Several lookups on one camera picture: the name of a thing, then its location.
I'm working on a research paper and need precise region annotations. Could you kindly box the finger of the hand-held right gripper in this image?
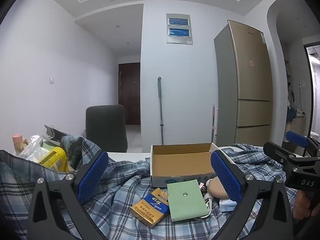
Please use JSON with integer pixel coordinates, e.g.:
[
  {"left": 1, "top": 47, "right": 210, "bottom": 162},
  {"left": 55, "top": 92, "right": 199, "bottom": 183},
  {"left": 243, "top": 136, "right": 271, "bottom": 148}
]
[
  {"left": 263, "top": 142, "right": 304, "bottom": 167},
  {"left": 286, "top": 131, "right": 320, "bottom": 157}
]

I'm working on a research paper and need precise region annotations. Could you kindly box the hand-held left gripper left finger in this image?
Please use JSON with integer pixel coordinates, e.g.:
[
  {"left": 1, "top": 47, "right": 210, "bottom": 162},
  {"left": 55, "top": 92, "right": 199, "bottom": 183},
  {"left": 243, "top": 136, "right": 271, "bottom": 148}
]
[{"left": 26, "top": 150, "right": 110, "bottom": 240}]

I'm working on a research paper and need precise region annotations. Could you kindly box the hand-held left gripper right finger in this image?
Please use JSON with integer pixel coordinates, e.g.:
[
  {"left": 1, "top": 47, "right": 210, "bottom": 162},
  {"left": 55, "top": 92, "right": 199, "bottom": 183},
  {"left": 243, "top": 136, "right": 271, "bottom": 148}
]
[{"left": 210, "top": 150, "right": 294, "bottom": 240}]

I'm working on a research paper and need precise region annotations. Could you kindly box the beige round pad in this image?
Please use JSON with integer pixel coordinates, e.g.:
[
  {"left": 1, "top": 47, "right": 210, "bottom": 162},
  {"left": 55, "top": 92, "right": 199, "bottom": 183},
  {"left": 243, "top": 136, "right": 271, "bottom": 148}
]
[{"left": 207, "top": 177, "right": 229, "bottom": 199}]

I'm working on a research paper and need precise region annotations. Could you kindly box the white cable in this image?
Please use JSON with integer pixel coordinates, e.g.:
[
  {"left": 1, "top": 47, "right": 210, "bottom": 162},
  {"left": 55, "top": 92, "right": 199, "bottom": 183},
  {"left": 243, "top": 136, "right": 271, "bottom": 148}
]
[{"left": 196, "top": 195, "right": 213, "bottom": 221}]

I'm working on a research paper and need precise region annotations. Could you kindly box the cardboard box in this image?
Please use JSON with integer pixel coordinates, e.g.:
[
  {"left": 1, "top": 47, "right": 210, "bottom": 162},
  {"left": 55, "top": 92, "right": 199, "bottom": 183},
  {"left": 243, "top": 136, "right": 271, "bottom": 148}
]
[{"left": 150, "top": 142, "right": 227, "bottom": 188}]

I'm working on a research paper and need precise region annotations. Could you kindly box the orange cigarette pack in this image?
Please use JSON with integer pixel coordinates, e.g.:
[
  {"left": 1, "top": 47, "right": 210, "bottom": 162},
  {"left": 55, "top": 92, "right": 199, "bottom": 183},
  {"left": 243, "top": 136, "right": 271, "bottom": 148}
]
[{"left": 130, "top": 188, "right": 170, "bottom": 228}]

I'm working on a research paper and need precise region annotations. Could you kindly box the person's right hand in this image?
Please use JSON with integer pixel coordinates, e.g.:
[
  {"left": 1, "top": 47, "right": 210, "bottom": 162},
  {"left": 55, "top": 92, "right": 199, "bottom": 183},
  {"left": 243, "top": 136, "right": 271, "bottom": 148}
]
[{"left": 293, "top": 189, "right": 320, "bottom": 221}]

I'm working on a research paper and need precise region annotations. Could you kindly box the beige cabinet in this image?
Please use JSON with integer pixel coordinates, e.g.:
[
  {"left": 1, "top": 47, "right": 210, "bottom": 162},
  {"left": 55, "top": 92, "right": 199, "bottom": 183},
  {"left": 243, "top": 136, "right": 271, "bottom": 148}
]
[{"left": 287, "top": 112, "right": 307, "bottom": 137}]

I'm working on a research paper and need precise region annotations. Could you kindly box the blue cloth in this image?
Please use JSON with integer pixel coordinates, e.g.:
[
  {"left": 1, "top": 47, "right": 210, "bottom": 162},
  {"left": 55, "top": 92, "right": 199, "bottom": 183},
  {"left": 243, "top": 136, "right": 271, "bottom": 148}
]
[{"left": 287, "top": 107, "right": 297, "bottom": 123}]

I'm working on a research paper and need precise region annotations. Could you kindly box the blue face mask pack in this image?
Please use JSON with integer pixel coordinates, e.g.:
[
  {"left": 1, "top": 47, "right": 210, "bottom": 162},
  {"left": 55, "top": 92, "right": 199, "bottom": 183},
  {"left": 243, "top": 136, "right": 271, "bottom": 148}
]
[{"left": 219, "top": 198, "right": 238, "bottom": 212}]

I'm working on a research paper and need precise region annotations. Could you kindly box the blue plaid shirt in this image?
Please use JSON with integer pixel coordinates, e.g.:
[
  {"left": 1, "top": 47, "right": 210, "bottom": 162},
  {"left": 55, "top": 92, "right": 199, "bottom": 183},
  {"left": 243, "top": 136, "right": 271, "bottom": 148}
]
[{"left": 0, "top": 135, "right": 300, "bottom": 240}]

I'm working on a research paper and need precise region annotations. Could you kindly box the dark grey chair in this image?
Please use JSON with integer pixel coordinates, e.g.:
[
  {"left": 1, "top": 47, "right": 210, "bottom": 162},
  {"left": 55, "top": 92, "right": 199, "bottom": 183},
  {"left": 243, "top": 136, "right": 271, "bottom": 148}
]
[{"left": 85, "top": 104, "right": 128, "bottom": 153}]

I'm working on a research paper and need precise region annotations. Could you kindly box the white grey paper box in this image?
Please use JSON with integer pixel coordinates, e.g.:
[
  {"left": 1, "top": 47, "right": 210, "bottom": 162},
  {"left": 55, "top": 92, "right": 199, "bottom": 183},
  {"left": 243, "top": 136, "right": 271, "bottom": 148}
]
[{"left": 44, "top": 124, "right": 71, "bottom": 143}]

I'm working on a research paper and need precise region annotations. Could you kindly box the clear plastic bag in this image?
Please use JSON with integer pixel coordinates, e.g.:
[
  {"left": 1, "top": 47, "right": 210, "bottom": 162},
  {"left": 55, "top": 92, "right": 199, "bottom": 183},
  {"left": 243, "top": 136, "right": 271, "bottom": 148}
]
[{"left": 19, "top": 135, "right": 50, "bottom": 164}]

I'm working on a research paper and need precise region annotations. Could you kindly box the gold refrigerator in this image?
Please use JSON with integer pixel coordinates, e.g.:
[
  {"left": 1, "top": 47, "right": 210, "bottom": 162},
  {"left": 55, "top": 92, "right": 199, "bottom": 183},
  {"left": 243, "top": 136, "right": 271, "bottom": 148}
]
[{"left": 213, "top": 19, "right": 273, "bottom": 147}]

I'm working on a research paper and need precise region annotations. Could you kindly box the pink lidded jar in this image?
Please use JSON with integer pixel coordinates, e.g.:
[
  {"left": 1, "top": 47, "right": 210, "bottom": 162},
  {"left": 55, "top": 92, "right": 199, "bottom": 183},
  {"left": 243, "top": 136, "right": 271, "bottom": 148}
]
[{"left": 12, "top": 134, "right": 24, "bottom": 155}]

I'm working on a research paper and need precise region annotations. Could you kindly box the dark brown door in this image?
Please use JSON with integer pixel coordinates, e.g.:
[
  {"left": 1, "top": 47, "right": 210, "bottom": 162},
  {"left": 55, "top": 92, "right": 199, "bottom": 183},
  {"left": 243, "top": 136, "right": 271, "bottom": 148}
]
[{"left": 118, "top": 62, "right": 141, "bottom": 125}]

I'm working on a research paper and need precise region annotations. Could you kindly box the grey electrical panel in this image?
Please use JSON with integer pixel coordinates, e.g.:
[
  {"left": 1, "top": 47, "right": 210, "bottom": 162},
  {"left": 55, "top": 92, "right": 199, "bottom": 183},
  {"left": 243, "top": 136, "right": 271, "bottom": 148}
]
[{"left": 166, "top": 13, "right": 194, "bottom": 45}]

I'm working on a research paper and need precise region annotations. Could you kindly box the green handled mop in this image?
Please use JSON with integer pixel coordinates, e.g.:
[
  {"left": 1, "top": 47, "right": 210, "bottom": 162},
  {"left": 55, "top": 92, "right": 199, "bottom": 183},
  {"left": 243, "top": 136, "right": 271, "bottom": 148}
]
[{"left": 157, "top": 77, "right": 165, "bottom": 145}]

